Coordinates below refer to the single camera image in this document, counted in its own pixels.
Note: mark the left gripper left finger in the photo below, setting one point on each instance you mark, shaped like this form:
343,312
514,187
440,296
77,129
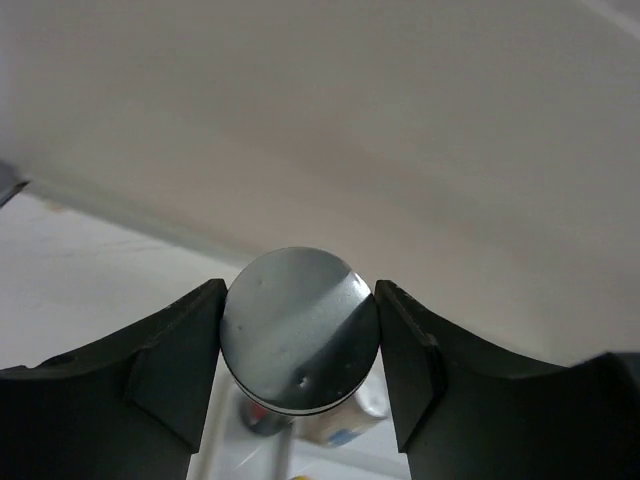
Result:
131,405

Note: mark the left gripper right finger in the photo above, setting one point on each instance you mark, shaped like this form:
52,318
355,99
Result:
465,408

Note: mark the white granule jar blue label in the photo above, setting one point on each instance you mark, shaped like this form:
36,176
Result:
362,411

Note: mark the dark soy sauce bottle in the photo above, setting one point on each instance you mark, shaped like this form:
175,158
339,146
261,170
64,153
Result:
260,420

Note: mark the white divided organizer tray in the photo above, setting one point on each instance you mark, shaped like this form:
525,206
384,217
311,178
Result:
230,451

